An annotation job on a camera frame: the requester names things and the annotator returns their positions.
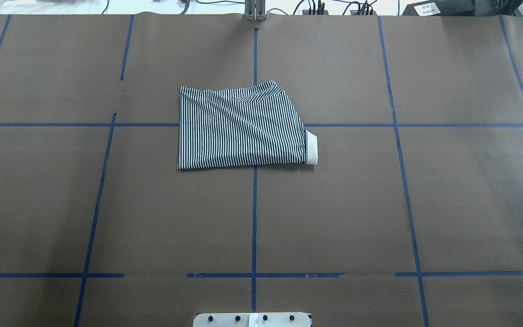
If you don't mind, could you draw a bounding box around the striped polo shirt cream collar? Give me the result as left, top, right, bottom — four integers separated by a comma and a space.
177, 80, 318, 170

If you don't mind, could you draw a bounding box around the aluminium frame post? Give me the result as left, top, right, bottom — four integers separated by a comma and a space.
243, 0, 267, 21

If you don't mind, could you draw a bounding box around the white pedestal base plate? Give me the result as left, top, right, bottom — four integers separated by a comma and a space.
192, 312, 313, 327

